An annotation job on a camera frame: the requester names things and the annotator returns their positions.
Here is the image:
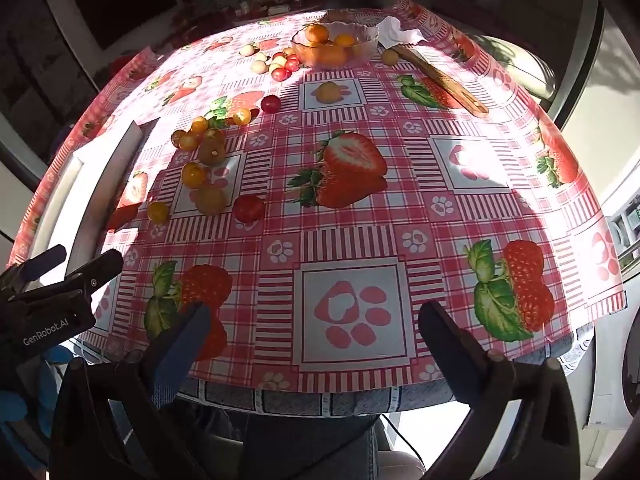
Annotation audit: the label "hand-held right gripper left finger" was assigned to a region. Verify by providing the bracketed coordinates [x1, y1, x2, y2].
[50, 301, 213, 480]

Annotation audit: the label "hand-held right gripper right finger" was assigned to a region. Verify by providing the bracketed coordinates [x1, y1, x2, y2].
[417, 301, 583, 480]

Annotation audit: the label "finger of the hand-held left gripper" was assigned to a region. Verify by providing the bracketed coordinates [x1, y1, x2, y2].
[10, 248, 125, 317]
[0, 244, 69, 293]

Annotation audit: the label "yellow cherry tomatoes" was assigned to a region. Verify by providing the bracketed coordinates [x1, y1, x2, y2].
[146, 115, 252, 226]

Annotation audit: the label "clear glass bowl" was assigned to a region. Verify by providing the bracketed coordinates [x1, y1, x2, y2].
[291, 22, 379, 68]

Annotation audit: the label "person's left hand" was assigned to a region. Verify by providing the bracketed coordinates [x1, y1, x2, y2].
[0, 344, 69, 442]

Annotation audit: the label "strawberry print tablecloth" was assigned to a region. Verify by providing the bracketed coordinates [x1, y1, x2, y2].
[7, 4, 628, 393]

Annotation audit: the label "wooden spatula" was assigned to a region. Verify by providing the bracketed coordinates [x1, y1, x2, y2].
[395, 46, 490, 119]

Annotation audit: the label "black television screen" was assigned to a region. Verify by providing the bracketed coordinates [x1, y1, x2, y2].
[42, 0, 181, 51]

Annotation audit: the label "white chair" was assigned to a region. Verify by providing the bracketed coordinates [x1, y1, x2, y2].
[470, 35, 558, 106]

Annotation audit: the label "white crumpled tissue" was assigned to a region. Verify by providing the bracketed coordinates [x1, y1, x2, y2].
[375, 16, 426, 46]

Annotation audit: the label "cluttered low table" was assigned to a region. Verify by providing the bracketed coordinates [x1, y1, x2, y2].
[235, 0, 301, 17]

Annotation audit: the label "black cable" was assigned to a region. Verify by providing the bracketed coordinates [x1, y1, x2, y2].
[377, 412, 426, 466]

